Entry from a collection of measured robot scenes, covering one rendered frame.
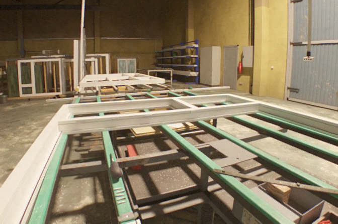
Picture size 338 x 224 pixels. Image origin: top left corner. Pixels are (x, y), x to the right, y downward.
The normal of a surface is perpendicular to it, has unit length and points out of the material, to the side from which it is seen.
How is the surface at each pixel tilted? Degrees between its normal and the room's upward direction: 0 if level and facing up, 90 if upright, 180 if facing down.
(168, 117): 90
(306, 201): 90
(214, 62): 90
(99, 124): 90
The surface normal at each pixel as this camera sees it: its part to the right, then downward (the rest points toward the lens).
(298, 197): -0.93, 0.07
